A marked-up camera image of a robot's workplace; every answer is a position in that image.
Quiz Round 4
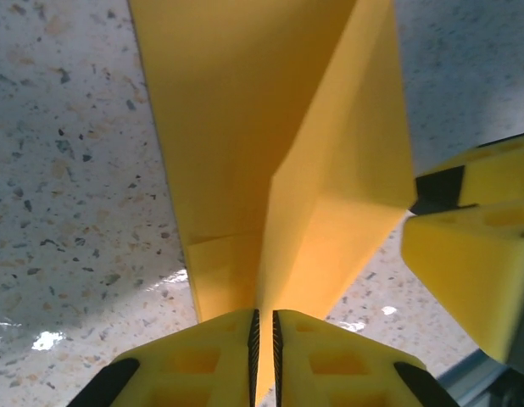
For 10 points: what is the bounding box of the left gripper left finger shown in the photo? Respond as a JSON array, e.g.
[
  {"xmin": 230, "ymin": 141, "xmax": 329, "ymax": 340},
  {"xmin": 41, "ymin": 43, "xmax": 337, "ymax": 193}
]
[{"xmin": 69, "ymin": 308, "xmax": 261, "ymax": 407}]

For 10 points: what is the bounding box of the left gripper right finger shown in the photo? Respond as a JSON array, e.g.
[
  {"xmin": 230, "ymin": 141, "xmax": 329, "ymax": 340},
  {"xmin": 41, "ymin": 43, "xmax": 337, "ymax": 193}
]
[{"xmin": 272, "ymin": 309, "xmax": 452, "ymax": 407}]

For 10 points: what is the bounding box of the orange cloth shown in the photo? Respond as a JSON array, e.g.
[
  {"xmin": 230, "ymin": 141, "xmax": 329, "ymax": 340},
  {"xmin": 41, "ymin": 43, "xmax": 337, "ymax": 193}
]
[{"xmin": 126, "ymin": 0, "xmax": 418, "ymax": 407}]

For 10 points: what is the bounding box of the aluminium mounting beam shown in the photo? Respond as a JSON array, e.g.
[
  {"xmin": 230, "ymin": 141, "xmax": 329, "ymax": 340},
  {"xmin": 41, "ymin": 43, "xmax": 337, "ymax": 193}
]
[{"xmin": 435, "ymin": 345, "xmax": 524, "ymax": 407}]

